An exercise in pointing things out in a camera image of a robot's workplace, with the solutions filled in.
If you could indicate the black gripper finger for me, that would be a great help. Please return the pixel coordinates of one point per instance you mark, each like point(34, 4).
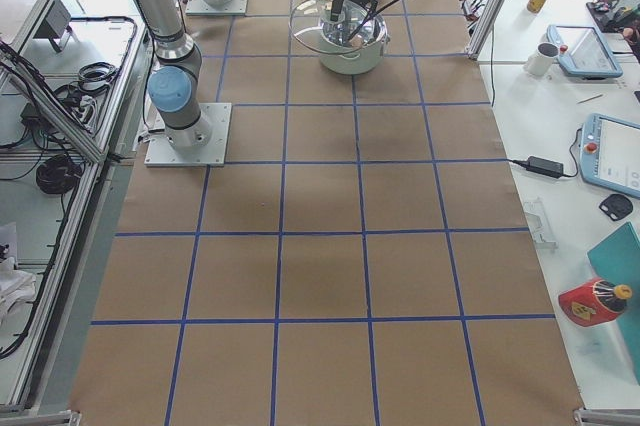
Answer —
point(336, 10)

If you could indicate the glass pot lid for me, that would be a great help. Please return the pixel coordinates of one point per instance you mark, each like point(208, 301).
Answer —
point(310, 25)

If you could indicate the beige egg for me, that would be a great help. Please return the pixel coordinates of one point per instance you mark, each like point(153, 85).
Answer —
point(356, 42)

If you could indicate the mint green electric pot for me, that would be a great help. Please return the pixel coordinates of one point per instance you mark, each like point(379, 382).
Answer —
point(375, 36)

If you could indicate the yellow drink can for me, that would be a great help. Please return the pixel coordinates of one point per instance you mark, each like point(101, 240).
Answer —
point(537, 0)

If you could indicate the white mug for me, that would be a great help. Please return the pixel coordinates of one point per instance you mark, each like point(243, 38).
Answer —
point(541, 59)

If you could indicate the blue teach pendant far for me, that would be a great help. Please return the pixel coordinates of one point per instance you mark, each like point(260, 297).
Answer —
point(583, 52)

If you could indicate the blue teach pendant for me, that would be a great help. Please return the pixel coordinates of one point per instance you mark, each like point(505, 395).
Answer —
point(609, 154)
point(583, 52)

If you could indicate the black power brick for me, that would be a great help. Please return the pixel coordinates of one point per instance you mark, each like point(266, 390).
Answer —
point(542, 166)

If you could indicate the clear plastic holder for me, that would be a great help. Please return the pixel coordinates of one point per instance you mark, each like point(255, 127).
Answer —
point(539, 225)

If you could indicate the blue teach pendant near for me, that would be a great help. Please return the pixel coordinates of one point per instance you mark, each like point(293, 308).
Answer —
point(609, 154)

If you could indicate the black round disc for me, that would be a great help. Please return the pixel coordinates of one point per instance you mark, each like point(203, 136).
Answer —
point(616, 207)

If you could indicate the teal folder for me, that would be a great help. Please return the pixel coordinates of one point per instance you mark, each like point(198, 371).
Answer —
point(616, 259)

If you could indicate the red yellow bottle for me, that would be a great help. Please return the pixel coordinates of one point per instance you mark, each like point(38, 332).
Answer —
point(595, 302)

